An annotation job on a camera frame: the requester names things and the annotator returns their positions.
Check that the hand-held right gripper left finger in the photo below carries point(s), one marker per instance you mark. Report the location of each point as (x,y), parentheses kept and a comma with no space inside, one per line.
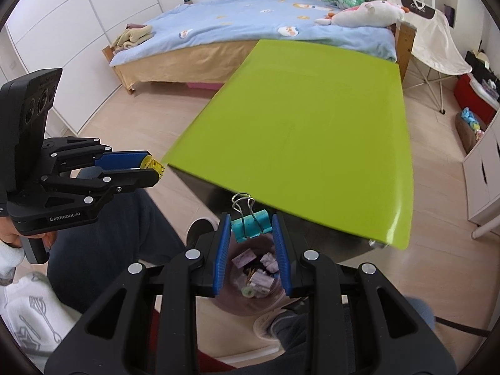
(220,258)

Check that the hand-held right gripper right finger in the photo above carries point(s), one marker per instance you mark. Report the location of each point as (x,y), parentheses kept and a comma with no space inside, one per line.
(282,258)

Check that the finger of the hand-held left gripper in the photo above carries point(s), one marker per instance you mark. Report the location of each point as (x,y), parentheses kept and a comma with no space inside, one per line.
(121,159)
(132,179)

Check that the yellow tape measure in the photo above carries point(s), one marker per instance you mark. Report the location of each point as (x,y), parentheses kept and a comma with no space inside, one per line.
(158,166)

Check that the teal binder clip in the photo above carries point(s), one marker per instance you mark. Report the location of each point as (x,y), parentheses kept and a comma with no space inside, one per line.
(250,224)

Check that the pink translucent bin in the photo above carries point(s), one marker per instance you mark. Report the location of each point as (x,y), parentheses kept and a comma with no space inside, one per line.
(230,304)

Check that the person's left forearm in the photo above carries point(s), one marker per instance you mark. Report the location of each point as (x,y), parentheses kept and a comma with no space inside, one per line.
(31,312)

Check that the person's left hand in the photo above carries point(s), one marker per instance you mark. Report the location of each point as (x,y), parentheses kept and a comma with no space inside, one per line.
(8,237)

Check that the grey shoe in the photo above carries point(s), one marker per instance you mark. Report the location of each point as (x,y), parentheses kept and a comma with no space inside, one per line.
(201,229)
(277,326)

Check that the person's left leg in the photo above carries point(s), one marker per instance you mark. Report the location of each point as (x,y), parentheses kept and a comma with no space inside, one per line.
(117,222)

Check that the person's leg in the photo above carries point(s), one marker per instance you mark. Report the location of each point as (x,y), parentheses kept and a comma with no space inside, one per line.
(421,310)
(117,222)

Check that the white wardrobe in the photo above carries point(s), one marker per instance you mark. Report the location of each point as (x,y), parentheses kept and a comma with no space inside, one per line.
(78,39)

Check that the wooden bed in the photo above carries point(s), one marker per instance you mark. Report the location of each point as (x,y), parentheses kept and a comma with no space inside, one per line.
(175,66)

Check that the pink underbed box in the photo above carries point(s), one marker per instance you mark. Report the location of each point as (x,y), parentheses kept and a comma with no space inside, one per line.
(203,86)

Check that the folded beige cloth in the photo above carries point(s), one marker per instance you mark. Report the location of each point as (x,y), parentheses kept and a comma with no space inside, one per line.
(131,37)

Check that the person's right leg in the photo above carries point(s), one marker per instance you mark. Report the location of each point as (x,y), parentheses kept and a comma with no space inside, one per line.
(421,310)

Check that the white cabinet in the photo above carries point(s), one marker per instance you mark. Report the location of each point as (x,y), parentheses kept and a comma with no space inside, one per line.
(484,179)

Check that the brown pet basket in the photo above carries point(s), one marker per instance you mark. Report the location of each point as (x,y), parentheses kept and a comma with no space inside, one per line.
(466,134)

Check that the blue plush toy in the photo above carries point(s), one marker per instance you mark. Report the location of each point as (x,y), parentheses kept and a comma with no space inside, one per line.
(470,117)

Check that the red storage box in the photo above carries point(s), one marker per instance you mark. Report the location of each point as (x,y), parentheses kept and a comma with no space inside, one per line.
(468,93)

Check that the white pink plush toy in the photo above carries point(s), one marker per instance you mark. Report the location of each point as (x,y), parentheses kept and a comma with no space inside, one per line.
(367,13)

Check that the white folding chair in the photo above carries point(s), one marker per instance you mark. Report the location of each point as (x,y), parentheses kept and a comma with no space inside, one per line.
(437,50)

